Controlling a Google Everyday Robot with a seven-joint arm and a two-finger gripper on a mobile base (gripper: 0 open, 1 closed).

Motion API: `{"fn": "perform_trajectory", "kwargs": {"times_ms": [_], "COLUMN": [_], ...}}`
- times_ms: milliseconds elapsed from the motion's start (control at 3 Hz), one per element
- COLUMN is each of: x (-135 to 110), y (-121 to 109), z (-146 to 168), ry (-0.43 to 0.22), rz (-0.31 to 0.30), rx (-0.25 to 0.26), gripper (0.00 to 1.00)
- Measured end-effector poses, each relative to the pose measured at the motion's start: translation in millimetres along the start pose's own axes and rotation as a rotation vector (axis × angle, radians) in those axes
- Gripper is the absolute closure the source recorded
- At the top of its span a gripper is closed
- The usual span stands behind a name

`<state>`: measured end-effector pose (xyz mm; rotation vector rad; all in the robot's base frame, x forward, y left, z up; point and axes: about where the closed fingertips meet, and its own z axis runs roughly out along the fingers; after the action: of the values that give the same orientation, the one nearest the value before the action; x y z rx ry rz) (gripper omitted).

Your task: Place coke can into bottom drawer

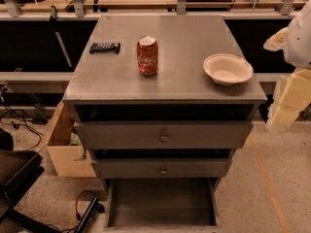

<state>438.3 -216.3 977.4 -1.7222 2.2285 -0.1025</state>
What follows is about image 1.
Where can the grey middle drawer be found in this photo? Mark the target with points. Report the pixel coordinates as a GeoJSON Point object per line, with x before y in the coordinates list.
{"type": "Point", "coordinates": [161, 168]}

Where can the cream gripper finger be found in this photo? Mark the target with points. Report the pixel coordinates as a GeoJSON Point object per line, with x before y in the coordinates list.
{"type": "Point", "coordinates": [276, 42]}
{"type": "Point", "coordinates": [291, 96]}

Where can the black power strip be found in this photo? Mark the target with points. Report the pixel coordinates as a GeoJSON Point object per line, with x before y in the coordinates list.
{"type": "Point", "coordinates": [94, 206]}

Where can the red coca-cola can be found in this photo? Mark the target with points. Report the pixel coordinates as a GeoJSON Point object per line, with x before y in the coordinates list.
{"type": "Point", "coordinates": [147, 55]}

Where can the dark blue snack bar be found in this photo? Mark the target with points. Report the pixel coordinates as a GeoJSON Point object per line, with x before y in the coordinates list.
{"type": "Point", "coordinates": [105, 48]}

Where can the grey open bottom drawer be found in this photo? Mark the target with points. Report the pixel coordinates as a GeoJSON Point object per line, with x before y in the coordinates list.
{"type": "Point", "coordinates": [162, 203]}

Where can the black office chair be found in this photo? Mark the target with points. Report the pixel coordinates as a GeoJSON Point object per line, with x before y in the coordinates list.
{"type": "Point", "coordinates": [19, 169]}

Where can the white paper bowl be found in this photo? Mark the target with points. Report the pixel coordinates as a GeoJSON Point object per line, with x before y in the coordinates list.
{"type": "Point", "coordinates": [227, 69]}

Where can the wooden open box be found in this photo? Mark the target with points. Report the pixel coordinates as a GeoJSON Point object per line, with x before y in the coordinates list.
{"type": "Point", "coordinates": [68, 160]}

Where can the green handled tool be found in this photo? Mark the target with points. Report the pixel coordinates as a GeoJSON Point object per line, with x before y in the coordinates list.
{"type": "Point", "coordinates": [53, 20]}

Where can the grey metal drawer cabinet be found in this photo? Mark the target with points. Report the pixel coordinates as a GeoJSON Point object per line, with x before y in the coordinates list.
{"type": "Point", "coordinates": [109, 87]}

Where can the grey top drawer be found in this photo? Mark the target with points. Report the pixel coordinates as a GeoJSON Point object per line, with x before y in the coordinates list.
{"type": "Point", "coordinates": [160, 135]}

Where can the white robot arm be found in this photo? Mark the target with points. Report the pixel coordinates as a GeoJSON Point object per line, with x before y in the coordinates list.
{"type": "Point", "coordinates": [295, 42]}

